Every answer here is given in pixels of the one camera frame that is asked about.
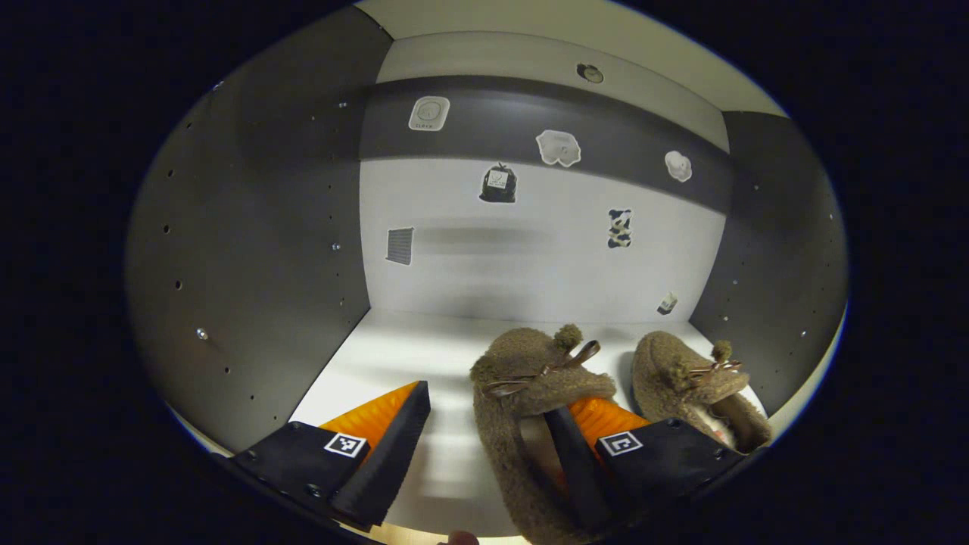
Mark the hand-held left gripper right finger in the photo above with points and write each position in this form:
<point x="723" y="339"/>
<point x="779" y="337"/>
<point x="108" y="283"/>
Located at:
<point x="583" y="484"/>

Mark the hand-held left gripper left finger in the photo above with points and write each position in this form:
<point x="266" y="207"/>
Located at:
<point x="394" y="446"/>

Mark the brown fluffy slipper shoe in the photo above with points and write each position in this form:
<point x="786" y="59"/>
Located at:
<point x="666" y="378"/>
<point x="522" y="363"/>

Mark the white shoe cabinet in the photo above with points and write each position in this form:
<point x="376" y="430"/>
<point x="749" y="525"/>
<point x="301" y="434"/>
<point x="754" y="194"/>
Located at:
<point x="530" y="265"/>

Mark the white cabinet shelf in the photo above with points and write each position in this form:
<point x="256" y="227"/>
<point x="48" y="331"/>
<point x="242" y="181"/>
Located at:
<point x="643" y="38"/>
<point x="409" y="356"/>

